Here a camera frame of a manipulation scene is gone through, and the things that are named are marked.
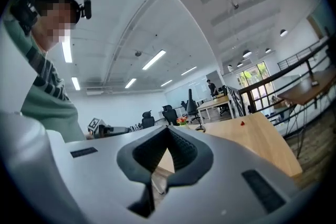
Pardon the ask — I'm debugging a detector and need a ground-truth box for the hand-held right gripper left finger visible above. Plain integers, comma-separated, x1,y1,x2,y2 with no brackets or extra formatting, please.
64,125,169,224

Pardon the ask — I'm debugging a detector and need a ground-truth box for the black head-worn camera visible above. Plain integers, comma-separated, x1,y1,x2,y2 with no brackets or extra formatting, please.
70,0,93,25

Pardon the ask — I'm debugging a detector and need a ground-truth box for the person's head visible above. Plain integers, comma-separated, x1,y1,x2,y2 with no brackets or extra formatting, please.
31,0,79,52

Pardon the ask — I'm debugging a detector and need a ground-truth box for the black metal railing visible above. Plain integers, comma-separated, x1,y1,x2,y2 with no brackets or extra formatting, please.
277,39,329,71
237,36,336,163

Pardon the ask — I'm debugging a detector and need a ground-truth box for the large glass window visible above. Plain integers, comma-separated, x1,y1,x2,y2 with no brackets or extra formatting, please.
235,61,271,87

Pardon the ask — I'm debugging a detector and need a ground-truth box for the white pot of pink flowers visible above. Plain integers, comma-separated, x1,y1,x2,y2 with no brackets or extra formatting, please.
176,116,190,130

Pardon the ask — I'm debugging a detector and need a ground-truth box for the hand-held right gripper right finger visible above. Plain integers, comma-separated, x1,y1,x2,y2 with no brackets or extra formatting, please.
154,125,314,224

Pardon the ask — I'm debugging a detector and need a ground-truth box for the person's green printed shirt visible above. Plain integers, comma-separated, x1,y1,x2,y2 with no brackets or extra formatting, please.
2,18,86,143

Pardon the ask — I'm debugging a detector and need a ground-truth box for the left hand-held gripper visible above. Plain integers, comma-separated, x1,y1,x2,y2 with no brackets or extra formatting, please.
87,118,131,139

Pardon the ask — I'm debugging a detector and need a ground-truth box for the dark wooden table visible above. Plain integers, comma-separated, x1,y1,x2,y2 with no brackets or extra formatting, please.
277,68,336,159

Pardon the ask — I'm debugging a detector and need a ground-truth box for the black desk lamp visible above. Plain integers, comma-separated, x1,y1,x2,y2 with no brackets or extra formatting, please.
186,88,207,133

